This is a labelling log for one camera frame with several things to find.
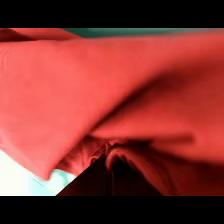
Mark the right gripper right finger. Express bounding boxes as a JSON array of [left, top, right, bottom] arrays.
[[111, 158, 162, 197]]

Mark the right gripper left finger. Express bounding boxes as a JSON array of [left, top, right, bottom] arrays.
[[56, 153, 109, 197]]

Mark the red T-shirt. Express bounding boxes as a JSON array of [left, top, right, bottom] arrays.
[[0, 28, 224, 197]]

